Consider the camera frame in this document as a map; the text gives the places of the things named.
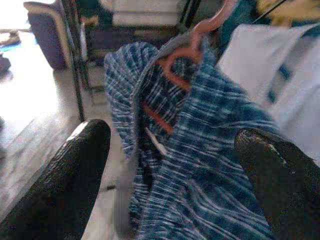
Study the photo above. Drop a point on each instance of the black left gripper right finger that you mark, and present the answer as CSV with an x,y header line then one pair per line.
x,y
287,195

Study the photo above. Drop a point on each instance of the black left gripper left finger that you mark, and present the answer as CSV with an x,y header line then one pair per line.
x,y
55,195

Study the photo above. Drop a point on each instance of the blue plaid shirt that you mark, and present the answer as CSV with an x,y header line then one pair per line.
x,y
200,175

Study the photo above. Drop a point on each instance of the black metal drying rack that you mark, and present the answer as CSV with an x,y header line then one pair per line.
x,y
77,87

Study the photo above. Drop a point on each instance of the white thin garment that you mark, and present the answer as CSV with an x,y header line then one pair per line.
x,y
262,62

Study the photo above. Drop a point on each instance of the purple armchair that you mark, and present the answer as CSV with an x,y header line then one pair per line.
x,y
47,37

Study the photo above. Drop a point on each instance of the beige floor cloth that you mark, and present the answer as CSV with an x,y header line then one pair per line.
x,y
10,38

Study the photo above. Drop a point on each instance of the yellow garment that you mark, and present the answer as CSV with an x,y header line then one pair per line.
x,y
287,12

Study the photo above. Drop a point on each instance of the white cushion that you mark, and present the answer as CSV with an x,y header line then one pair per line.
x,y
145,17

